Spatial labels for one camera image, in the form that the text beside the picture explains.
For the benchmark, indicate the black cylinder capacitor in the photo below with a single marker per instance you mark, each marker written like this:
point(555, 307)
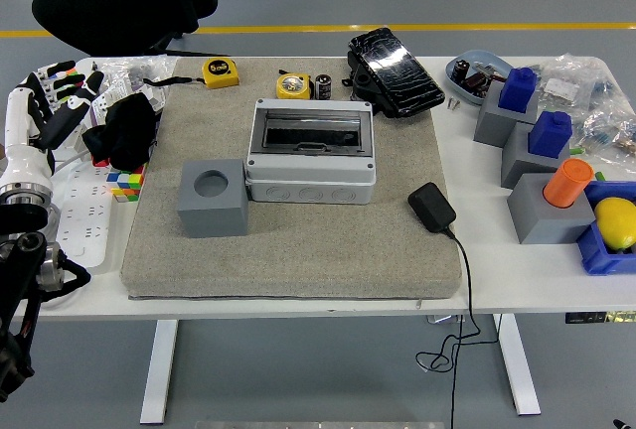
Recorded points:
point(323, 87)

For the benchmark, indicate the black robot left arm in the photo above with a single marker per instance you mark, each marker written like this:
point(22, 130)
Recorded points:
point(20, 270)

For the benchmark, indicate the blue plastic bin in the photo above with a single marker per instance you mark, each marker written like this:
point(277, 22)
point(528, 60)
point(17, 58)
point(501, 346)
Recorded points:
point(596, 255)

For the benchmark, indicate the blue block battery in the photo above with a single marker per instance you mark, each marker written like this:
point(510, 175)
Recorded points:
point(549, 133)
point(518, 89)

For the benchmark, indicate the black cloth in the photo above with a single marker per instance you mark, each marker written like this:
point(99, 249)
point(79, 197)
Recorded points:
point(119, 131)

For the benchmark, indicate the dark brown components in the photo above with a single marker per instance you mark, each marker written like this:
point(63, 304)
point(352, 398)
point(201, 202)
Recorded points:
point(474, 82)

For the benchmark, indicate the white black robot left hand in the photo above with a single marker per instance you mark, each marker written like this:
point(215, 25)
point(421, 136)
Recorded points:
point(22, 156)

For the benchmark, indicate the orange cylinder battery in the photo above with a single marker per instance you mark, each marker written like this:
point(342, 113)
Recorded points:
point(568, 183)

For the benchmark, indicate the glossy black case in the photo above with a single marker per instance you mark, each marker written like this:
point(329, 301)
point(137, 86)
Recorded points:
point(397, 71)

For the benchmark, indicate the white table with control panel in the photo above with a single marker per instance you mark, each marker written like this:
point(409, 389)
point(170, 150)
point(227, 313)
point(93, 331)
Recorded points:
point(526, 275)

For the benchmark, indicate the grey block with round hole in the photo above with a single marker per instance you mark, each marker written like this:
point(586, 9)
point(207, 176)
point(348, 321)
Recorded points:
point(213, 220)

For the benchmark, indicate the black power adapter plug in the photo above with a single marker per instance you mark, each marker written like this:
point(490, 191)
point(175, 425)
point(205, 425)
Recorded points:
point(431, 208)

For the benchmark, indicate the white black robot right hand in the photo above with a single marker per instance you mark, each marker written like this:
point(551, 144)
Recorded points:
point(626, 423)

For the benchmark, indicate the white table with legs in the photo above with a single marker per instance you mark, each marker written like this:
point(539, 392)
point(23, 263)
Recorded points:
point(248, 309)

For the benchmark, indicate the yellow round tape measure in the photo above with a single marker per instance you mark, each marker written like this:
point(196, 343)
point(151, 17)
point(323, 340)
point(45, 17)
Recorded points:
point(293, 86)

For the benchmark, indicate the grey electrical box clear lid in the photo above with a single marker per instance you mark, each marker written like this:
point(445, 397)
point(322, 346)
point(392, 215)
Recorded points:
point(308, 171)

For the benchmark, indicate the small colourful puzzle cube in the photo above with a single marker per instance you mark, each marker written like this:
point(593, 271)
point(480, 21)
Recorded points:
point(126, 183)

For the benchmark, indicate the white wall socket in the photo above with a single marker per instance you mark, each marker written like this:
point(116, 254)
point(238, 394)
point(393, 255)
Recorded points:
point(102, 101)

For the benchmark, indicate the black office chair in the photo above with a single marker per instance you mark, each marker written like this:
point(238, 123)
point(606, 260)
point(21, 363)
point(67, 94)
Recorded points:
point(99, 7)

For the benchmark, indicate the clear plastic bag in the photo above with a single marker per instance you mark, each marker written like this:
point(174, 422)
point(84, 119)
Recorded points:
point(124, 74)

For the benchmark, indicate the grey block holder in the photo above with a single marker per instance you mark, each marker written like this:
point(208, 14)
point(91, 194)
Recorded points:
point(489, 123)
point(517, 161)
point(536, 220)

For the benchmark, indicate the black table control panel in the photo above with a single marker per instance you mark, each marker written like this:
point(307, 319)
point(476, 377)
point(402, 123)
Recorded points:
point(591, 317)

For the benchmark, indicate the clear bag of parts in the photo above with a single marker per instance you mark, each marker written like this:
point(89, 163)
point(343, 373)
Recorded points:
point(571, 81)
point(611, 131)

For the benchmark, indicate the yellow fruit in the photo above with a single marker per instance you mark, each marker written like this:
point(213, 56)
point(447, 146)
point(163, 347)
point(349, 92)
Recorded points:
point(616, 223)

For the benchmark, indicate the blue-grey dish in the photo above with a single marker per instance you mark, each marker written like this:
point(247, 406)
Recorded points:
point(489, 59)

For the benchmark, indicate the yellow square tape measure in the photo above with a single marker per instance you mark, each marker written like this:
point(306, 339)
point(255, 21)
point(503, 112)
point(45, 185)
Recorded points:
point(220, 73)

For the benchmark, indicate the grey-brown mat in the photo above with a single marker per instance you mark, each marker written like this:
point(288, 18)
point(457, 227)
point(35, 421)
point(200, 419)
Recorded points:
point(323, 250)

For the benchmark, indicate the white power strip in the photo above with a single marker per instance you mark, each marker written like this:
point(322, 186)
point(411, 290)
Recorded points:
point(84, 215)

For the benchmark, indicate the black capacitor with silver cap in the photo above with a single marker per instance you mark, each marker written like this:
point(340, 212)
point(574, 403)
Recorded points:
point(459, 70)

